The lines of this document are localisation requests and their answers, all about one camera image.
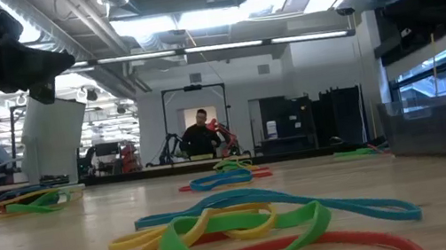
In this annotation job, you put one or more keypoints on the linear ceiling light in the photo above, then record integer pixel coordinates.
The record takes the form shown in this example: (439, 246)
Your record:
(219, 47)

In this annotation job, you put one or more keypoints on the long blue rubber band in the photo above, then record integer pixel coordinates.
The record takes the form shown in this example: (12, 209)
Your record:
(153, 221)

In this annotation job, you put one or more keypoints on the grey wall vent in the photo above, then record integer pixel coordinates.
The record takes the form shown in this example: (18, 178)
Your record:
(195, 77)
(263, 69)

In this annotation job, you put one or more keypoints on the black security camera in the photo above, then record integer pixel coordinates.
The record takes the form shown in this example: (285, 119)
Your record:
(345, 11)

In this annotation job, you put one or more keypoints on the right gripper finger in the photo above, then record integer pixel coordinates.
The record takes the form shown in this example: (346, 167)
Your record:
(407, 12)

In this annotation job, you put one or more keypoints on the white canister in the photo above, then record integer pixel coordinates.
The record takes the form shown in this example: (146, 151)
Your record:
(272, 130)

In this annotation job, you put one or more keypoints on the black gantry frame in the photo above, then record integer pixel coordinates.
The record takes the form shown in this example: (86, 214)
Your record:
(192, 87)

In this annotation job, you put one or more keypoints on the red tool cart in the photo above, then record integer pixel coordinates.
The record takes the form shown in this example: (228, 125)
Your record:
(129, 157)

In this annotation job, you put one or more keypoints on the black cabinet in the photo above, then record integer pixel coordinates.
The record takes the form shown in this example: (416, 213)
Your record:
(290, 123)
(342, 115)

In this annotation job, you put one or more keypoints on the black background robot arm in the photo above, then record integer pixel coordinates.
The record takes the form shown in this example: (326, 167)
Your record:
(168, 149)

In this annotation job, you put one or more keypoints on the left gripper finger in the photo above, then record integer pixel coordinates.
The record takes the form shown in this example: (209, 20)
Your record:
(44, 92)
(38, 66)

